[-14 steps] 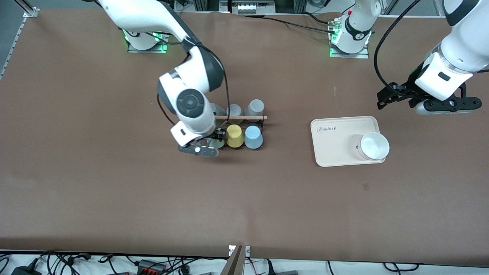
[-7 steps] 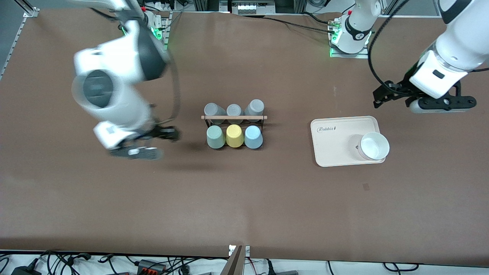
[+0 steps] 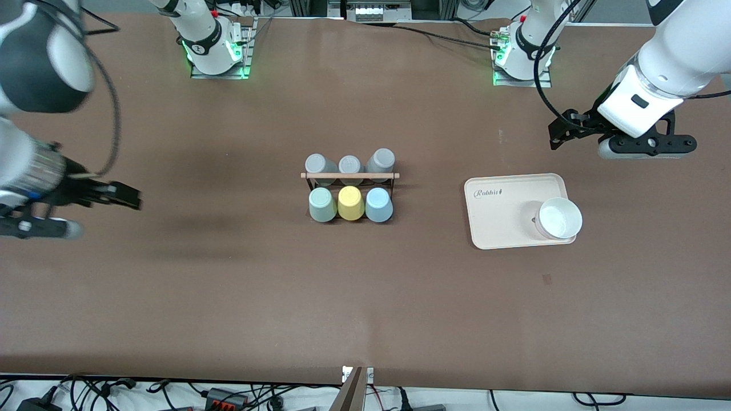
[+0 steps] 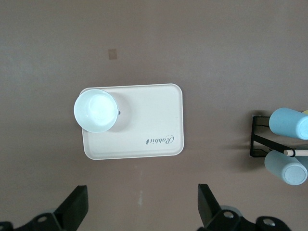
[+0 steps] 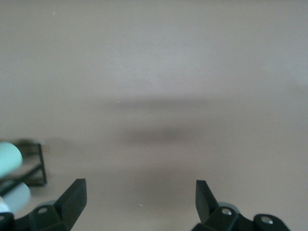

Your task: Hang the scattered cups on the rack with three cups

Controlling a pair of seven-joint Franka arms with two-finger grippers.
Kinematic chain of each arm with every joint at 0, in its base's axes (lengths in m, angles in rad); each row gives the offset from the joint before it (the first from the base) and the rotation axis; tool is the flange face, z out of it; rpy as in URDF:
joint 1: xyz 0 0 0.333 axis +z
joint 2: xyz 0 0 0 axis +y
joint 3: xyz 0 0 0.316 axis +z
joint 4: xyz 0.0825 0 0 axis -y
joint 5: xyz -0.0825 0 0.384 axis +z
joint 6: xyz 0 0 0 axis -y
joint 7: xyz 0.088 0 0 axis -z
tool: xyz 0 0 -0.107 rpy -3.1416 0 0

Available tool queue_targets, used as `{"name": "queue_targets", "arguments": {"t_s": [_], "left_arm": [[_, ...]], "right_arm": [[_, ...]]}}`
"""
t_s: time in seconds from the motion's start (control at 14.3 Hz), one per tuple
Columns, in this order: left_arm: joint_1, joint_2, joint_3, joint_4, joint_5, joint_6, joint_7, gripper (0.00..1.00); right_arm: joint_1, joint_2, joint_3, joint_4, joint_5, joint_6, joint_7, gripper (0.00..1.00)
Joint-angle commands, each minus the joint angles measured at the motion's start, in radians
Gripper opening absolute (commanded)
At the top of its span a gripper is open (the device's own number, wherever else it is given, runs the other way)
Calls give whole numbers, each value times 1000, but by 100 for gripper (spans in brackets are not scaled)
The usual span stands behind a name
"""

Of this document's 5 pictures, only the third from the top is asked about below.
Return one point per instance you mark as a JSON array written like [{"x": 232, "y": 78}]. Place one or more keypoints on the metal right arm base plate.
[{"x": 248, "y": 51}]

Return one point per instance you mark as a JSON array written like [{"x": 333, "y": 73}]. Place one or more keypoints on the beige plastic tray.
[{"x": 502, "y": 211}]

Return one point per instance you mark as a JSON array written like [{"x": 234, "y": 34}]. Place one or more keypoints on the light blue cup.
[{"x": 378, "y": 205}]

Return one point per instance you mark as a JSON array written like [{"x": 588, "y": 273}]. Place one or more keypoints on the black power adapter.
[{"x": 37, "y": 405}]

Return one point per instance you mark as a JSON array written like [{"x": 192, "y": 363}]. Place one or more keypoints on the mint green cup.
[{"x": 322, "y": 205}]

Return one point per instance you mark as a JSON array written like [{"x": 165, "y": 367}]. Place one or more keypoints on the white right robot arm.
[{"x": 200, "y": 34}]

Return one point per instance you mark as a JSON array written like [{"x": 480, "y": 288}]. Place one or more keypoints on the yellow cup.
[{"x": 351, "y": 204}]

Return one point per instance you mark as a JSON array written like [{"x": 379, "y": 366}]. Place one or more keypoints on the black orange power strip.
[{"x": 224, "y": 398}]

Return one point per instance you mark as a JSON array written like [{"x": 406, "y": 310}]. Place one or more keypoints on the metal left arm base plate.
[{"x": 545, "y": 83}]

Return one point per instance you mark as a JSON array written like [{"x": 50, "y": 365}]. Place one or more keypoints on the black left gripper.
[{"x": 589, "y": 124}]

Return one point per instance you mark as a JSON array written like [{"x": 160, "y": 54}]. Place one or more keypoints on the white bowl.
[{"x": 559, "y": 218}]

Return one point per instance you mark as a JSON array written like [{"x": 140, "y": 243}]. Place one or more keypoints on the wooden board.
[{"x": 351, "y": 391}]

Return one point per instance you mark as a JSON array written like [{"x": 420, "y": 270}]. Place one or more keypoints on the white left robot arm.
[{"x": 674, "y": 57}]

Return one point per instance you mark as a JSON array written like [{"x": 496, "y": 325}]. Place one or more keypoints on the grey cup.
[
  {"x": 350, "y": 164},
  {"x": 381, "y": 161},
  {"x": 320, "y": 164}
]

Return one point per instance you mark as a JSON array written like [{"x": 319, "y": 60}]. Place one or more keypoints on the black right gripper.
[{"x": 75, "y": 190}]

